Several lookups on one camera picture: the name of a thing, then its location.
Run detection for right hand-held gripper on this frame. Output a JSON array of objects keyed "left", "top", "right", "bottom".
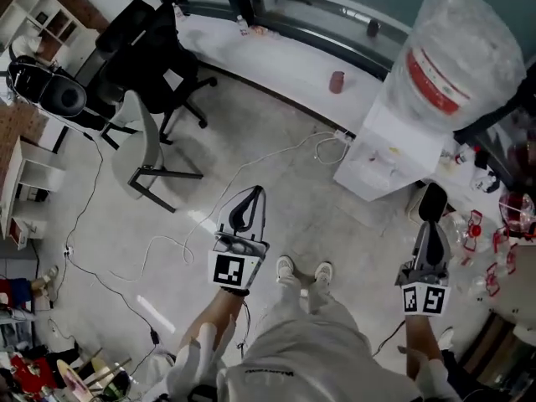
[{"left": 394, "top": 221, "right": 453, "bottom": 318}]

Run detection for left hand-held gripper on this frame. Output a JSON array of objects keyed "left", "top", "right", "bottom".
[{"left": 208, "top": 185, "right": 271, "bottom": 289}]

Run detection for white water dispenser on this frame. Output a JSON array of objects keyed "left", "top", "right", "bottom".
[{"left": 332, "top": 94, "right": 451, "bottom": 203}]

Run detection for person's left forearm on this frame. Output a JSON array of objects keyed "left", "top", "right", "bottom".
[{"left": 179, "top": 289, "right": 249, "bottom": 353}]

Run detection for person's right forearm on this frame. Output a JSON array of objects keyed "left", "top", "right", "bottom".
[{"left": 402, "top": 312, "right": 446, "bottom": 379}]

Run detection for large clear water bottle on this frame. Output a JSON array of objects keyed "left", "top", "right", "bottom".
[{"left": 382, "top": 0, "right": 527, "bottom": 134}]

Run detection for white trash bin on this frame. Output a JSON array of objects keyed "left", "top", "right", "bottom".
[{"left": 405, "top": 181, "right": 451, "bottom": 228}]

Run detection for person's left white shoe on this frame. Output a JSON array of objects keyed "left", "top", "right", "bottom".
[{"left": 276, "top": 255, "right": 296, "bottom": 285}]

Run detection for person's white shoe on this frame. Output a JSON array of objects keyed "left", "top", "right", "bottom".
[
  {"left": 276, "top": 255, "right": 296, "bottom": 285},
  {"left": 313, "top": 260, "right": 335, "bottom": 285}
]

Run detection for person's right white shoe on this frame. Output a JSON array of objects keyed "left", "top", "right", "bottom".
[{"left": 313, "top": 260, "right": 335, "bottom": 285}]

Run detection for person's grey trousers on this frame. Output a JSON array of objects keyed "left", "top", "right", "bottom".
[{"left": 271, "top": 274, "right": 338, "bottom": 322}]

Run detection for grey chair with black legs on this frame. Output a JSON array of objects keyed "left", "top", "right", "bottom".
[{"left": 100, "top": 89, "right": 205, "bottom": 214}]

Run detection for person's white t-shirt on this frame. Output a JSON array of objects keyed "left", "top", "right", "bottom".
[{"left": 148, "top": 307, "right": 466, "bottom": 402}]

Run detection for white window ledge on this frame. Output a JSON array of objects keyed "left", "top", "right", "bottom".
[{"left": 178, "top": 13, "right": 399, "bottom": 138}]

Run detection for black office chair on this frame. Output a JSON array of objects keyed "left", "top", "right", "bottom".
[{"left": 95, "top": 0, "right": 219, "bottom": 144}]

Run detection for white open shelf unit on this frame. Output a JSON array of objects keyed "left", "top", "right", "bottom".
[{"left": 0, "top": 0, "right": 91, "bottom": 80}]

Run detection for long white floor cable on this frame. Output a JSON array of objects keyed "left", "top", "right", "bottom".
[{"left": 108, "top": 129, "right": 355, "bottom": 283}]

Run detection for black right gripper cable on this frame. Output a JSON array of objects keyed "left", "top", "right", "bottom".
[{"left": 371, "top": 319, "right": 407, "bottom": 358}]

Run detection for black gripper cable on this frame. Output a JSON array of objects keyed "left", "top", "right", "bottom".
[
  {"left": 371, "top": 319, "right": 407, "bottom": 358},
  {"left": 239, "top": 298, "right": 253, "bottom": 358}
]

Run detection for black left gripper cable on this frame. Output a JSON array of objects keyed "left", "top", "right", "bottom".
[{"left": 239, "top": 298, "right": 253, "bottom": 358}]

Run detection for long black floor cable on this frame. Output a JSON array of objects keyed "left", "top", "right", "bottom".
[{"left": 62, "top": 131, "right": 162, "bottom": 348}]

